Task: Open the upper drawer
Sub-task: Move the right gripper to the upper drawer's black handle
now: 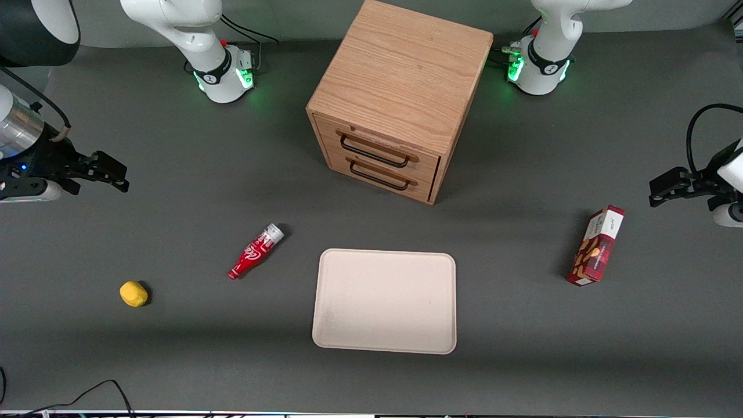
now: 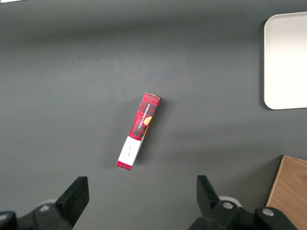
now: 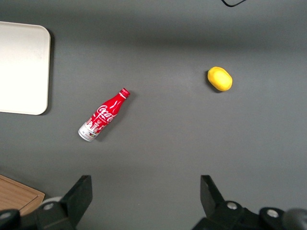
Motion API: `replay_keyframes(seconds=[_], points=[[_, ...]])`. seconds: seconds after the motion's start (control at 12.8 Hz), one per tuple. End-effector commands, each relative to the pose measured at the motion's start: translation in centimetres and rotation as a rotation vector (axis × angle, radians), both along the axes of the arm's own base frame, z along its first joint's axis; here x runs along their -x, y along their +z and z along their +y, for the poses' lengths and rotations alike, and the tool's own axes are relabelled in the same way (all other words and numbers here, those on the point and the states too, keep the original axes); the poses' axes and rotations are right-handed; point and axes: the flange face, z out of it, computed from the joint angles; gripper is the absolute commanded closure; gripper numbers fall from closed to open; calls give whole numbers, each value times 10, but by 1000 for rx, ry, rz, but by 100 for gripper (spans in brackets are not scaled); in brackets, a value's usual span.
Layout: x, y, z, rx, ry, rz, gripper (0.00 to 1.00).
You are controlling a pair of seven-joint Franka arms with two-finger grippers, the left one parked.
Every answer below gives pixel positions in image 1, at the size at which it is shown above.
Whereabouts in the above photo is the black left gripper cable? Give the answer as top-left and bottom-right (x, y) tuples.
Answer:
(686, 103), (743, 175)

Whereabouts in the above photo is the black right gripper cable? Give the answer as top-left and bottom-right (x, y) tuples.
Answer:
(0, 65), (73, 143)

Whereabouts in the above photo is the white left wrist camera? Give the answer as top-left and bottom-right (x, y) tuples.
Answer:
(712, 200), (743, 228)

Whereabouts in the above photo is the red cola bottle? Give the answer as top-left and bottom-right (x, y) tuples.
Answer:
(228, 224), (286, 281)

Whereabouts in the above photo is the yellow lemon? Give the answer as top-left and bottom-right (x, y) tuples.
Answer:
(120, 281), (149, 308)

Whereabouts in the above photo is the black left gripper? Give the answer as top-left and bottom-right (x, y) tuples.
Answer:
(650, 139), (743, 211)

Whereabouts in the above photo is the black table edge cable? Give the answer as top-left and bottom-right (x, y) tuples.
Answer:
(16, 379), (138, 418)

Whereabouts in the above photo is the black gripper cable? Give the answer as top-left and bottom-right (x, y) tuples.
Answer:
(0, 65), (73, 143)
(686, 103), (743, 175)

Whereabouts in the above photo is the black left arm base cable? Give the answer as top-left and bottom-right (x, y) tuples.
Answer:
(490, 16), (544, 63)

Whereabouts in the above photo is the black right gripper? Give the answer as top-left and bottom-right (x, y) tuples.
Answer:
(0, 138), (130, 196)

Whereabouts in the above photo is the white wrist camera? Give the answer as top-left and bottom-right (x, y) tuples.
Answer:
(712, 200), (743, 228)
(0, 181), (63, 203)

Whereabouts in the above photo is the black right arm base cable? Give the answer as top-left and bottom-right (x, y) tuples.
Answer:
(185, 13), (280, 75)

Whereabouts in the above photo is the wooden drawer cabinet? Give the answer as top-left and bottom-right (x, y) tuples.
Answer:
(306, 0), (494, 205)

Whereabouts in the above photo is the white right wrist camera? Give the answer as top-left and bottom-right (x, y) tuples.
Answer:
(0, 181), (63, 203)

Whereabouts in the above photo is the red cookie box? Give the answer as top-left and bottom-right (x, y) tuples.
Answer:
(567, 205), (626, 287)

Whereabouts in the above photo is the black arm base cable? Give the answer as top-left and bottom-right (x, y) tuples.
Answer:
(185, 13), (280, 75)
(490, 16), (544, 63)

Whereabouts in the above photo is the wooden drawer with black handle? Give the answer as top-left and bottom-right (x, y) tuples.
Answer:
(327, 147), (440, 203)
(315, 114), (442, 176)

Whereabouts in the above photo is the beige plastic tray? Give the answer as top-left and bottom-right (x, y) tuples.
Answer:
(312, 248), (457, 355)

